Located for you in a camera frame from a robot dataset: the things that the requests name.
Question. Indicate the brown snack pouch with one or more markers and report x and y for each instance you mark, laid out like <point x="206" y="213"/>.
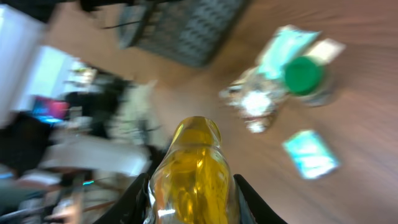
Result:
<point x="259" y="99"/>

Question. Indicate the yellow oil bottle silver cap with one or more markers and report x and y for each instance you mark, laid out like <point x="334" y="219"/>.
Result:
<point x="193" y="183"/>

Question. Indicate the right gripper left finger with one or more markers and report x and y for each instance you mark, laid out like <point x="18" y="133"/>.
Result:
<point x="131" y="207"/>

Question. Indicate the green lid white jar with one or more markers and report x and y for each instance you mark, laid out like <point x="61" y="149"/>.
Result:
<point x="309" y="81"/>

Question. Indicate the mint green snack bar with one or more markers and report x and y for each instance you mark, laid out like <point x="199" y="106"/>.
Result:
<point x="286" y="43"/>

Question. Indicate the green tissue pack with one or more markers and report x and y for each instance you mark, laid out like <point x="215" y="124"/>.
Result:
<point x="310" y="154"/>

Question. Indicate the grey plastic mesh basket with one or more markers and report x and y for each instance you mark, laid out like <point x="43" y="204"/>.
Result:
<point x="190" y="32"/>

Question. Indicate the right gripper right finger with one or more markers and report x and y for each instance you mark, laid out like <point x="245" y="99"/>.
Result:
<point x="253" y="209"/>

